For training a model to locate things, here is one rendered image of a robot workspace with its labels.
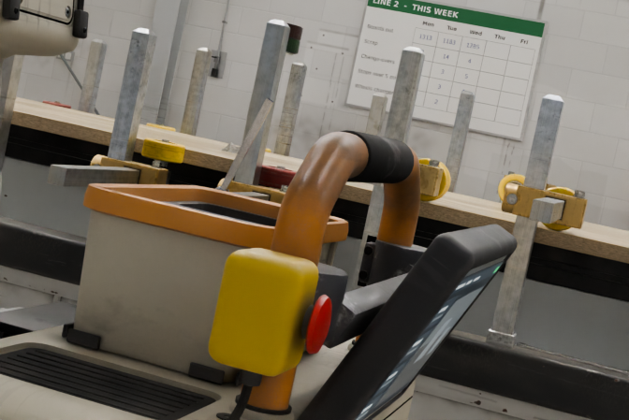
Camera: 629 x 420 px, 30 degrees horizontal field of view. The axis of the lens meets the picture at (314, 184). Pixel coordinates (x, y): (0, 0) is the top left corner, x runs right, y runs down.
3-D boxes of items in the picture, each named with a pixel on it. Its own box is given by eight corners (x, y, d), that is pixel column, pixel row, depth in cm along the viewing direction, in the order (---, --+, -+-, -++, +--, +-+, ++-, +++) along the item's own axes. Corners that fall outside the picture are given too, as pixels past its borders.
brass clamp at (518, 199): (580, 229, 193) (587, 199, 192) (499, 211, 196) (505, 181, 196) (581, 228, 199) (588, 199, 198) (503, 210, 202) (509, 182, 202)
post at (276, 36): (231, 285, 210) (285, 21, 207) (212, 281, 210) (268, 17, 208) (237, 283, 213) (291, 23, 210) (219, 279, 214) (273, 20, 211)
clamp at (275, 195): (283, 222, 206) (289, 194, 206) (212, 205, 210) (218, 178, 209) (292, 221, 212) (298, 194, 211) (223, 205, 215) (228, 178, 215)
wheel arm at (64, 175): (64, 192, 186) (68, 166, 186) (44, 187, 187) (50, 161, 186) (168, 191, 228) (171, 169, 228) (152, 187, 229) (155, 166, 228)
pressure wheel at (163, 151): (181, 204, 225) (193, 145, 225) (143, 198, 221) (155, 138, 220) (163, 196, 232) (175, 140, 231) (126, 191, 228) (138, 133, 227)
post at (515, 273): (502, 376, 197) (564, 96, 195) (482, 371, 198) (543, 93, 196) (504, 373, 201) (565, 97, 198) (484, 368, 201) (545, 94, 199)
